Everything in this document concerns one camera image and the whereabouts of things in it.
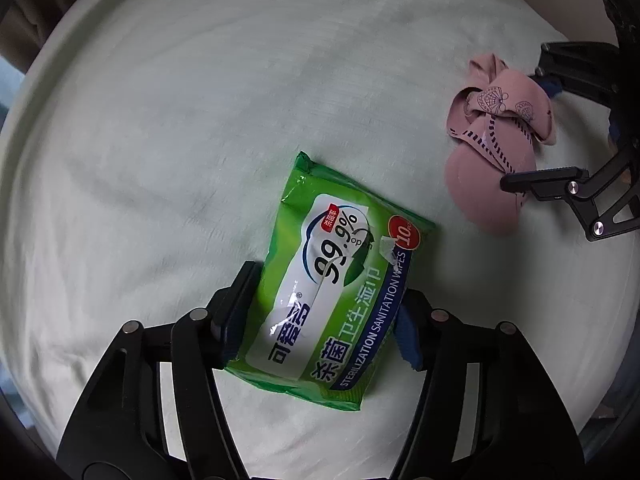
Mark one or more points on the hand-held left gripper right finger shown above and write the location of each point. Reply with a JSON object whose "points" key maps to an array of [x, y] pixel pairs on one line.
{"points": [[411, 340]]}

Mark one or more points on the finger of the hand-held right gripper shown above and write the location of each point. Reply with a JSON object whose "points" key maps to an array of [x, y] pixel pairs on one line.
{"points": [[575, 67], [570, 187]]}

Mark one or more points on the pale pink printed cloth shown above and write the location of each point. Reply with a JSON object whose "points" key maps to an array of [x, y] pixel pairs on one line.
{"points": [[475, 185]]}

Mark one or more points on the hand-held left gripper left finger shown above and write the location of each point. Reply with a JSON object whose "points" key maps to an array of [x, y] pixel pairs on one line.
{"points": [[235, 320]]}

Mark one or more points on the green wet wipes packet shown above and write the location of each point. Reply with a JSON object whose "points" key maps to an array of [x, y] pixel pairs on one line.
{"points": [[320, 285]]}

